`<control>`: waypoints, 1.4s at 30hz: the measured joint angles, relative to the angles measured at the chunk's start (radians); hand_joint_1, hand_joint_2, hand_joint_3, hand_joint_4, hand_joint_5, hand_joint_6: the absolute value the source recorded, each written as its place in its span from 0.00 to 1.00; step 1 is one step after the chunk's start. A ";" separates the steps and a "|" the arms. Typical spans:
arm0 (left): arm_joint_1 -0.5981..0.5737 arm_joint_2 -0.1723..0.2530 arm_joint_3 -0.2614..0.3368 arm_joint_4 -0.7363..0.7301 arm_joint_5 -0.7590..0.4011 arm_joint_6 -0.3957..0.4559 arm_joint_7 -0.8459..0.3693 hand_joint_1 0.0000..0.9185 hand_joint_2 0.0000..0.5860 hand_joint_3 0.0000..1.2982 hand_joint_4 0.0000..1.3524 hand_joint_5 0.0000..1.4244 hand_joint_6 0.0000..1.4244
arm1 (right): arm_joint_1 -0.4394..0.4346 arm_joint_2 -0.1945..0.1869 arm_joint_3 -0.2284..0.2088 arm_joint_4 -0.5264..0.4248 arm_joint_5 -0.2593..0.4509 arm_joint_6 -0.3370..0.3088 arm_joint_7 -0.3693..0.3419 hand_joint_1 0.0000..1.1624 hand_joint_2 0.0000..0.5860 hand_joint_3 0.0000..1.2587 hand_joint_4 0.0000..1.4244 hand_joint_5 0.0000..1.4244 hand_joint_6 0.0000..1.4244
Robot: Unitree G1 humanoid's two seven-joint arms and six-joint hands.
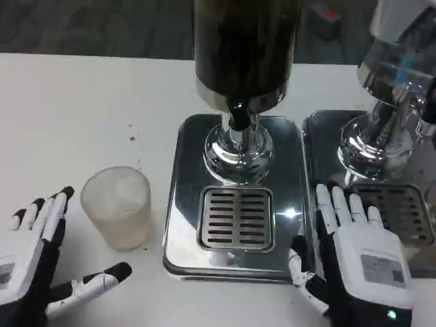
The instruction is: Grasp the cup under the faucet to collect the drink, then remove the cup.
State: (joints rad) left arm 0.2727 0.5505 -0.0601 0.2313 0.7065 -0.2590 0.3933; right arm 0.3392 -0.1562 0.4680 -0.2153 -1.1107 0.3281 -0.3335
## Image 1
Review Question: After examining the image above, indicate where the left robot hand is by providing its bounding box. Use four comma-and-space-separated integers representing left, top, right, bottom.
0, 185, 133, 327

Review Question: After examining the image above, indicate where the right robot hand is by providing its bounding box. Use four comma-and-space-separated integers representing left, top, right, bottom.
287, 183, 416, 327

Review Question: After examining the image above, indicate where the slotted steel drip grid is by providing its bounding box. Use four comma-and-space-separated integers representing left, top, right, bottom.
343, 184, 435, 245
198, 185, 275, 251

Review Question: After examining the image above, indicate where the clear ribbed glass cup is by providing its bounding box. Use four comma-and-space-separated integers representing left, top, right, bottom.
80, 166, 153, 253

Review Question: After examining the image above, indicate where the steel drip tray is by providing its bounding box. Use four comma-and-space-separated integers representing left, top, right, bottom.
162, 113, 316, 282
301, 109, 436, 279

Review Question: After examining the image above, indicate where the clear drink dispenser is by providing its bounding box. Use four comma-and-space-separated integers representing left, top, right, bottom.
336, 0, 436, 183

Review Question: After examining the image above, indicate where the black dispenser tap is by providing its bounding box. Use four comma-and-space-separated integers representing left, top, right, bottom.
228, 97, 252, 131

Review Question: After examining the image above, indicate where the dark drink dispenser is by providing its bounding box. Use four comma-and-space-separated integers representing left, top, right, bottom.
192, 0, 305, 186

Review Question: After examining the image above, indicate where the grey box with red label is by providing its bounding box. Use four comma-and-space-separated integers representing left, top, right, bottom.
304, 6, 343, 41

